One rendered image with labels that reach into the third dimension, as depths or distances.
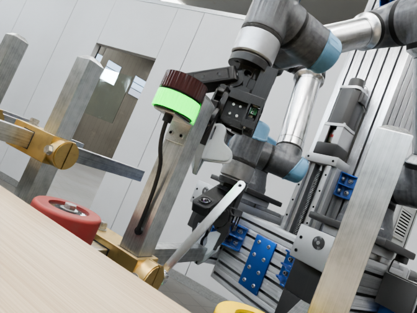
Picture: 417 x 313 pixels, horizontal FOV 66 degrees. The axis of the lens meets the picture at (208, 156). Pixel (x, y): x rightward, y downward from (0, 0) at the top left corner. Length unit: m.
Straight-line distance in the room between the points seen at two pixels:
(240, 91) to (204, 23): 3.50
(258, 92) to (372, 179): 0.24
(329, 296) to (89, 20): 4.79
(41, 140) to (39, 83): 4.44
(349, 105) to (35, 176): 1.04
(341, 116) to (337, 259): 0.95
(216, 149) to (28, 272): 0.35
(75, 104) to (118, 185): 3.18
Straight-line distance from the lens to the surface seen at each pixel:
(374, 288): 1.07
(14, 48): 0.84
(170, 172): 0.44
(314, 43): 0.63
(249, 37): 0.56
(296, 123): 0.94
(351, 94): 1.30
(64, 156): 0.60
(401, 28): 0.95
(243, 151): 0.75
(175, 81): 0.41
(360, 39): 0.92
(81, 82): 0.62
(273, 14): 0.58
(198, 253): 0.73
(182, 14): 4.20
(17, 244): 0.28
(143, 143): 3.70
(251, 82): 0.55
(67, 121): 0.62
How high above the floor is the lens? 1.00
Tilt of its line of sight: 4 degrees up
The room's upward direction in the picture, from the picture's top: 23 degrees clockwise
